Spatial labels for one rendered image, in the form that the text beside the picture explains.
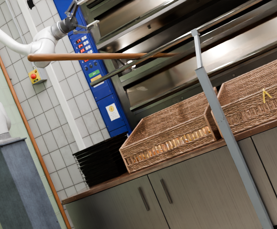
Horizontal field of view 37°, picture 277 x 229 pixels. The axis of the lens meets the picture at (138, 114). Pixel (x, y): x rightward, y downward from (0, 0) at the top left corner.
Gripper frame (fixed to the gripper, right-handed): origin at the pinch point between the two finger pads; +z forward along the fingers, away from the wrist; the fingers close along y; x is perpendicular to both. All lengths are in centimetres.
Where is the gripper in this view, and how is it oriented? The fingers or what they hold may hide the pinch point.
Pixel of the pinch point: (91, 10)
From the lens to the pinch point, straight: 234.1
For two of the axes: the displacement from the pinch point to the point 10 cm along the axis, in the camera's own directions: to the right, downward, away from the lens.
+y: 3.9, 9.2, -0.4
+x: -4.0, 1.3, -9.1
